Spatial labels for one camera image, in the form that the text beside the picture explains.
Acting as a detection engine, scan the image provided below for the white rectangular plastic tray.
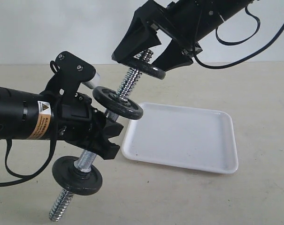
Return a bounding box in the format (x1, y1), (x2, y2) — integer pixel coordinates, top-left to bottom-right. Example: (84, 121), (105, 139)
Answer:
(121, 102), (238, 174)

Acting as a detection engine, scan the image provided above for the chrome threaded dumbbell bar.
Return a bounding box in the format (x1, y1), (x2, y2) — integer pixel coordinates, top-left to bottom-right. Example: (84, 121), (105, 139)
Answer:
(48, 49), (154, 222)

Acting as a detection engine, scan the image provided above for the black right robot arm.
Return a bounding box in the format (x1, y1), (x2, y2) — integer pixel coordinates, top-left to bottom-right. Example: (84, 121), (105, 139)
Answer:
(112, 0), (250, 72)

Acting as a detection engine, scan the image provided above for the black weight plate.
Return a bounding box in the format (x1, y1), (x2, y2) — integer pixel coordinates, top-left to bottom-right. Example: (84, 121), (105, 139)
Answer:
(121, 58), (166, 80)
(52, 156), (103, 195)

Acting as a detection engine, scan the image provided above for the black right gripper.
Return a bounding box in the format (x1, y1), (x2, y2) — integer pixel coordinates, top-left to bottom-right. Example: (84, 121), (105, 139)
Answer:
(111, 0), (224, 72)

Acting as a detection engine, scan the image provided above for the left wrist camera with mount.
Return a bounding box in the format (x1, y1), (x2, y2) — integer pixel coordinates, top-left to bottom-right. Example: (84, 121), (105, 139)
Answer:
(46, 51), (100, 99)

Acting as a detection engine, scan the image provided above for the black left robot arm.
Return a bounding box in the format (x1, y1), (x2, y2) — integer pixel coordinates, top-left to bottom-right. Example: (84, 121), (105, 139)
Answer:
(0, 87), (123, 160)

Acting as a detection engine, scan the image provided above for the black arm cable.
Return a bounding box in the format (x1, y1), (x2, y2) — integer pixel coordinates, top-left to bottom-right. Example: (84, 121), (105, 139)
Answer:
(192, 0), (284, 70)
(0, 60), (62, 188)

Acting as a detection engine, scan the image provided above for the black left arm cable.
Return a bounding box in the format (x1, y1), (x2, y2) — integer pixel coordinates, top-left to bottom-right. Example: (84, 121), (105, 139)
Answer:
(0, 60), (62, 188)

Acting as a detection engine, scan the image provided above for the black round disc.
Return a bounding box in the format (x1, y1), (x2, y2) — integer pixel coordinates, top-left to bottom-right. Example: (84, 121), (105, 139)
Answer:
(92, 86), (144, 120)

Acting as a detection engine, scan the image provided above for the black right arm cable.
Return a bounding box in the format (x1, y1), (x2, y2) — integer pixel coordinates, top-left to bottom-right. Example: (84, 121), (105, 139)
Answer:
(192, 0), (284, 70)

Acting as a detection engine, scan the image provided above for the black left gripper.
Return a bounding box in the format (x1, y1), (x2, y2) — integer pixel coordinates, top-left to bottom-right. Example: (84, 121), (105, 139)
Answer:
(54, 93), (123, 160)

